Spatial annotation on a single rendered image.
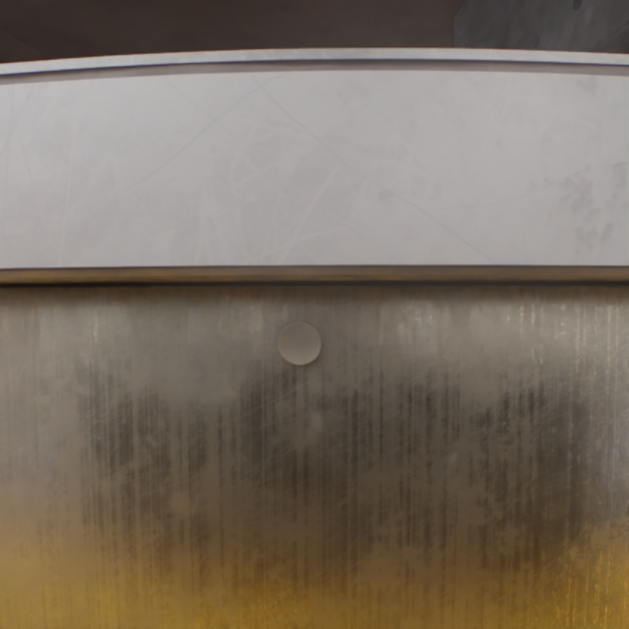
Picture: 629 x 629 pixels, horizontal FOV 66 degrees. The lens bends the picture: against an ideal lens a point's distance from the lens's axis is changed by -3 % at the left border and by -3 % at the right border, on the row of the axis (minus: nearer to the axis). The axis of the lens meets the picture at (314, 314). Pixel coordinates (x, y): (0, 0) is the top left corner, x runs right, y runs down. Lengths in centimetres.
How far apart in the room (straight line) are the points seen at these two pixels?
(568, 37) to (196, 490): 54
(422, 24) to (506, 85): 109
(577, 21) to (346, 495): 51
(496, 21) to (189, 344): 65
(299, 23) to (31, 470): 113
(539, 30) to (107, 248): 57
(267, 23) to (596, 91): 109
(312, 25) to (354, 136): 109
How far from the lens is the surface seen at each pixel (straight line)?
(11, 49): 106
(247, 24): 126
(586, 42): 58
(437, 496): 21
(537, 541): 23
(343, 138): 17
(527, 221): 18
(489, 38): 78
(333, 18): 123
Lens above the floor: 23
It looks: 1 degrees down
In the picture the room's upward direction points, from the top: straight up
